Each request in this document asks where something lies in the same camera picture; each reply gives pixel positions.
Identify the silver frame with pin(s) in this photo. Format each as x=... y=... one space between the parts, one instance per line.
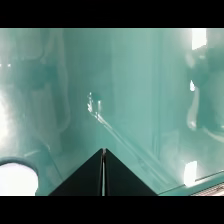
x=213 y=191

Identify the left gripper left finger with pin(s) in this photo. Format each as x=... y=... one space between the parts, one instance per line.
x=85 y=180

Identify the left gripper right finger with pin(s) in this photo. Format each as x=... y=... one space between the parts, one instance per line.
x=123 y=180

